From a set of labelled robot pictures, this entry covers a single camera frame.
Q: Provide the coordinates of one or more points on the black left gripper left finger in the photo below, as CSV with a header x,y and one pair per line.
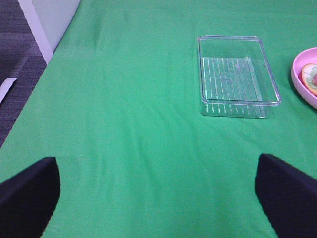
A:
x,y
28,200

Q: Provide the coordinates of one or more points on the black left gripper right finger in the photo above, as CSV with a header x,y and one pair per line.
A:
x,y
287,196

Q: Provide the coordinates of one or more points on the toast bread slice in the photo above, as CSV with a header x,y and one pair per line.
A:
x,y
314,92

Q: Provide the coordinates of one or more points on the bacon strip tray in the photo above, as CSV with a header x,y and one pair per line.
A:
x,y
314,80

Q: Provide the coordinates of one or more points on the green lettuce leaf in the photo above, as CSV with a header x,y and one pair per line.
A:
x,y
309,73

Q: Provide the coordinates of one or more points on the clear plastic tray left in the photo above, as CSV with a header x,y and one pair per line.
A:
x,y
236,79

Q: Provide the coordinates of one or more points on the green tablecloth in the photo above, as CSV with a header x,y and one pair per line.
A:
x,y
119,107

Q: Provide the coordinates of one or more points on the pink plate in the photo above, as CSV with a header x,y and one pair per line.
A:
x,y
303,58

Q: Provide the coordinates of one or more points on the white table leg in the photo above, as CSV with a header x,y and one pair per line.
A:
x,y
36,28

